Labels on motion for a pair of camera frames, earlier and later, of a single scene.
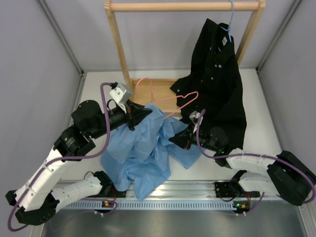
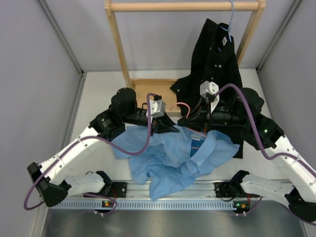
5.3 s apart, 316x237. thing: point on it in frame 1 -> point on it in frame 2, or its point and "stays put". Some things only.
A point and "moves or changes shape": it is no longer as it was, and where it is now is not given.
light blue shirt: (142, 154) moves or changes shape
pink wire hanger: (168, 98) -> (186, 117)
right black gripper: (183, 139) -> (200, 123)
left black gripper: (135, 114) -> (163, 125)
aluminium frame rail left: (64, 42) stays put
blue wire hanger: (228, 29) stays put
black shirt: (213, 89) stays put
